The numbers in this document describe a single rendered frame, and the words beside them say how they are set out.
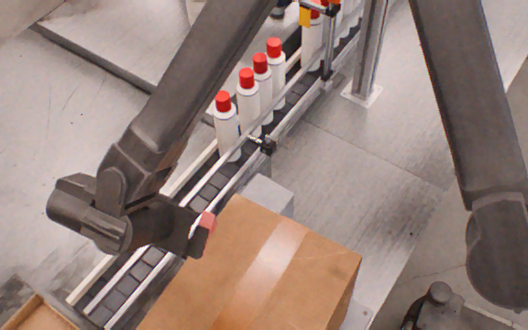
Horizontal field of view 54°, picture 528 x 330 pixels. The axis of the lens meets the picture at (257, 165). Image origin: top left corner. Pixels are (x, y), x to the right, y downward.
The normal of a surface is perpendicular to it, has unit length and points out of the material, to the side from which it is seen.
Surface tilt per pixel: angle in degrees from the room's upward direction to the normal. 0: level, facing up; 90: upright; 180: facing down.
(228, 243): 0
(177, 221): 39
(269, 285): 0
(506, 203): 50
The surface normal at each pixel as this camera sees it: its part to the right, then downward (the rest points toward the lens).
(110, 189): -0.38, 0.20
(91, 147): -0.04, -0.58
